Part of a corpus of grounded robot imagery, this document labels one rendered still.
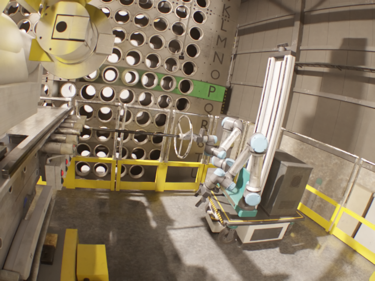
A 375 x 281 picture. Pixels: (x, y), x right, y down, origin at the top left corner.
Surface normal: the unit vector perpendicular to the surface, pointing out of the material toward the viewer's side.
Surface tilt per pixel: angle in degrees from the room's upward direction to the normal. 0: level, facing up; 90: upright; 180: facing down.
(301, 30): 90
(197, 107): 90
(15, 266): 0
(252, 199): 97
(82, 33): 90
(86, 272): 0
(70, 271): 0
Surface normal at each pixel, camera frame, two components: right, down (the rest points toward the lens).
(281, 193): 0.18, 0.26
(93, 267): 0.18, -0.96
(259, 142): -0.22, 0.06
